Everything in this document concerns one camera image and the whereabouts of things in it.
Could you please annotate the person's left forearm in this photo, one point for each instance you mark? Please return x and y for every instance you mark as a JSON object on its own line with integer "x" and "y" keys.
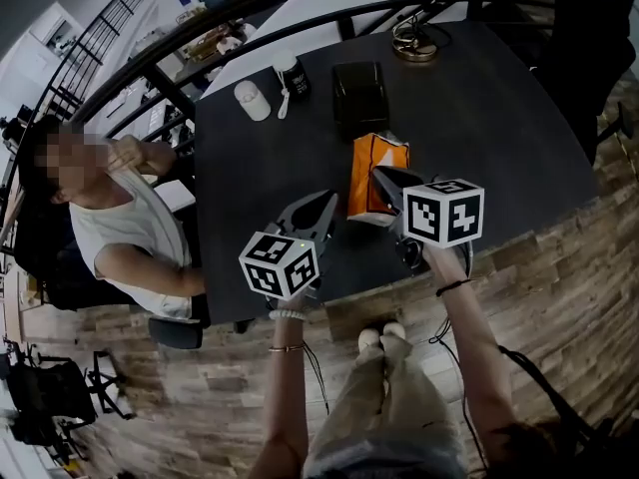
{"x": 284, "y": 397}

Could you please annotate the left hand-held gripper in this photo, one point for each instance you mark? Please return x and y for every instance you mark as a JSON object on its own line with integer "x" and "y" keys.
{"x": 279, "y": 265}

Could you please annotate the person's right forearm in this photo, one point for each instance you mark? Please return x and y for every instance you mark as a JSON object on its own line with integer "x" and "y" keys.
{"x": 474, "y": 347}

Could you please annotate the black tissue holder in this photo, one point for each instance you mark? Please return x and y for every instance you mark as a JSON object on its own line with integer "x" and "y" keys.
{"x": 360, "y": 95}

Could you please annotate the person's cream shoes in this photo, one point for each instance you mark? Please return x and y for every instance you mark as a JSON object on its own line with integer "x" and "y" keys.
{"x": 382, "y": 335}

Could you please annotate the person's beige trousers legs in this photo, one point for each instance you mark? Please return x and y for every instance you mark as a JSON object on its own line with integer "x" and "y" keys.
{"x": 394, "y": 417}

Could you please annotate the black office chair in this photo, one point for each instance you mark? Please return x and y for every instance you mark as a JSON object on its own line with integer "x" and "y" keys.
{"x": 584, "y": 43}

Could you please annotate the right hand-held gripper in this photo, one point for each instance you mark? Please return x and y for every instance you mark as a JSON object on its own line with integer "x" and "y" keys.
{"x": 442, "y": 212}

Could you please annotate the black wrist band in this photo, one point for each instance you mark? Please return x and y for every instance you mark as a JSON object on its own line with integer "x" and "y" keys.
{"x": 451, "y": 286}

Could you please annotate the thin gold bangle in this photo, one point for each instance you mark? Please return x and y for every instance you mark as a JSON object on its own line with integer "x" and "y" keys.
{"x": 285, "y": 348}

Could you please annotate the black cup with white lid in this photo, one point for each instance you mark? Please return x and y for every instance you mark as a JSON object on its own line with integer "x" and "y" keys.
{"x": 294, "y": 75}

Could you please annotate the gold base table lamp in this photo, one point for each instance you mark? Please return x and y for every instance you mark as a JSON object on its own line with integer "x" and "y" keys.
{"x": 413, "y": 43}

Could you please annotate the black chair with seat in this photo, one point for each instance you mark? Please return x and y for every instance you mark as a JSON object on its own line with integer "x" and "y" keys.
{"x": 175, "y": 332}

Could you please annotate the black metal railing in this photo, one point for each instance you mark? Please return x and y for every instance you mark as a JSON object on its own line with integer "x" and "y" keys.
{"x": 150, "y": 53}

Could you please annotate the orange tissues pack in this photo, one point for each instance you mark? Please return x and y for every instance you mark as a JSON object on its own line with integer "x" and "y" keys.
{"x": 372, "y": 160}

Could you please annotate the white cylinder container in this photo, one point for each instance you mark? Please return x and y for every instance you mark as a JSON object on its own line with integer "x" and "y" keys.
{"x": 252, "y": 100}

